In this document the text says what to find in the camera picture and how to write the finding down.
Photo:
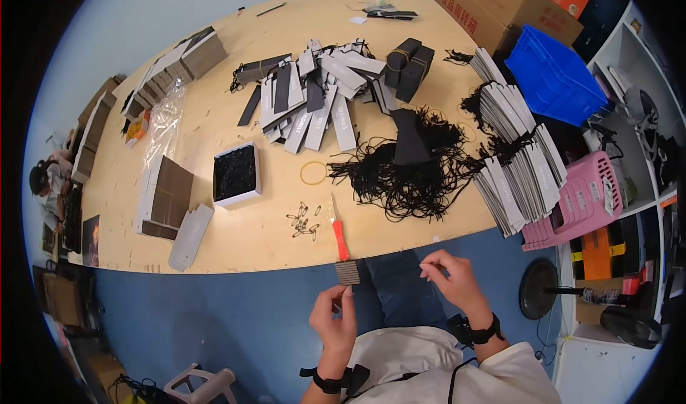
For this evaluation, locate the person's left hand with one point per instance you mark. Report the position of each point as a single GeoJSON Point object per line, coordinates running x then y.
{"type": "Point", "coordinates": [333, 334]}

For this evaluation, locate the person's right hand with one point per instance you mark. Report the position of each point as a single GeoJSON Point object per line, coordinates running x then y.
{"type": "Point", "coordinates": [461, 286]}

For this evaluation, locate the person's left fingers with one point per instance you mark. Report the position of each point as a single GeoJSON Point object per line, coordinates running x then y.
{"type": "Point", "coordinates": [336, 307]}

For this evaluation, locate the person's right index finger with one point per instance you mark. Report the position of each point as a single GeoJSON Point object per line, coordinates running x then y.
{"type": "Point", "coordinates": [440, 256]}

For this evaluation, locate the person's right thumb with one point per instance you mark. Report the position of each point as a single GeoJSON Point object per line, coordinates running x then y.
{"type": "Point", "coordinates": [433, 270]}

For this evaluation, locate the person's left index finger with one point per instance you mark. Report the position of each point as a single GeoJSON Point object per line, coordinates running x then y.
{"type": "Point", "coordinates": [323, 299]}

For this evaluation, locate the person's left thumb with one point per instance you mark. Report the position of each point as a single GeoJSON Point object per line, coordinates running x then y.
{"type": "Point", "coordinates": [349, 303]}

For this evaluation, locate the person's right fingers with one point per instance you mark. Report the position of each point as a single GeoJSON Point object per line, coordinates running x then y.
{"type": "Point", "coordinates": [442, 286]}

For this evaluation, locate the small stack of grey tags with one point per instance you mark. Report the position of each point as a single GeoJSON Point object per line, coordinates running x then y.
{"type": "Point", "coordinates": [348, 273]}

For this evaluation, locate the person's legs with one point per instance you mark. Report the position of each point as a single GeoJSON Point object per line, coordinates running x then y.
{"type": "Point", "coordinates": [404, 291]}

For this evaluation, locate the black wrist band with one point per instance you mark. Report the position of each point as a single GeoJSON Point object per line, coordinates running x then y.
{"type": "Point", "coordinates": [477, 331]}
{"type": "Point", "coordinates": [335, 380]}

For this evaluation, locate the pile of safety pins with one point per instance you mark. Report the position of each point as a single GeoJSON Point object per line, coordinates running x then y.
{"type": "Point", "coordinates": [303, 224]}

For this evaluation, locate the person's body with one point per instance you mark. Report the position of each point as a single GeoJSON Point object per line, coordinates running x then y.
{"type": "Point", "coordinates": [418, 366]}

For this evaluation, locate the tan rubber band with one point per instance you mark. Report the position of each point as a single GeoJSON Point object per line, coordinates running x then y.
{"type": "Point", "coordinates": [313, 172]}

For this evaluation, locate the row of grey tag bundles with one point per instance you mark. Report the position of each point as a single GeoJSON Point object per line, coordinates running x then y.
{"type": "Point", "coordinates": [517, 152]}

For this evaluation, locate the black floor fan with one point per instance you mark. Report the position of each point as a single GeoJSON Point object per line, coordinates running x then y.
{"type": "Point", "coordinates": [584, 299]}

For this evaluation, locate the stack of grey cards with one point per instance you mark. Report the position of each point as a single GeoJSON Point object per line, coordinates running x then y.
{"type": "Point", "coordinates": [190, 238]}

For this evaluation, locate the white plastic stool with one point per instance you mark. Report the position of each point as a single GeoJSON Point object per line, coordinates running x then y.
{"type": "Point", "coordinates": [202, 385]}

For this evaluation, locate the pink plastic stool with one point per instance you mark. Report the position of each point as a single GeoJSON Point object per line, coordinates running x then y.
{"type": "Point", "coordinates": [581, 203]}

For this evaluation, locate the stack of brown cards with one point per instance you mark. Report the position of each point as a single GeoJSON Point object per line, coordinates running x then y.
{"type": "Point", "coordinates": [166, 197]}

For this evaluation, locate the bundle of black tags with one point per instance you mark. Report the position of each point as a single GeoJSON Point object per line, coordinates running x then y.
{"type": "Point", "coordinates": [409, 69]}

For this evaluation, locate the pile of grey hang tags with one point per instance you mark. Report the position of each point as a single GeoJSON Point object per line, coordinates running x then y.
{"type": "Point", "coordinates": [316, 98]}

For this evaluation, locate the blue plastic crate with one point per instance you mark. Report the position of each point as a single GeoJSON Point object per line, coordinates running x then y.
{"type": "Point", "coordinates": [554, 77]}

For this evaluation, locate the white shelf unit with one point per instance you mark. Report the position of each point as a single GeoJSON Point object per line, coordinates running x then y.
{"type": "Point", "coordinates": [632, 152]}

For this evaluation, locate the clear plastic bag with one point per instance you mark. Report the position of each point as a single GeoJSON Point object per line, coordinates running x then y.
{"type": "Point", "coordinates": [163, 122]}

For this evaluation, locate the small bag with black tags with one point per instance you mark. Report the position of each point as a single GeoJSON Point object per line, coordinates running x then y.
{"type": "Point", "coordinates": [387, 10]}

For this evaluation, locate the orange packet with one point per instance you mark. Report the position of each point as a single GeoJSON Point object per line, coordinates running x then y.
{"type": "Point", "coordinates": [138, 129]}

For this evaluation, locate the brown cardboard boxes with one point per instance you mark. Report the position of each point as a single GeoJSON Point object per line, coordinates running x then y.
{"type": "Point", "coordinates": [509, 7]}

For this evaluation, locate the row of brown card stacks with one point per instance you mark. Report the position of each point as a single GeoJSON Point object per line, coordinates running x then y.
{"type": "Point", "coordinates": [174, 69]}

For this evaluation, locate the row of cardboard stacks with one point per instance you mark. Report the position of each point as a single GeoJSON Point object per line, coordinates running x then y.
{"type": "Point", "coordinates": [94, 128]}

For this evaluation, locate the dark pen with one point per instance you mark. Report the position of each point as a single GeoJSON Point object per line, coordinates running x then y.
{"type": "Point", "coordinates": [270, 9]}

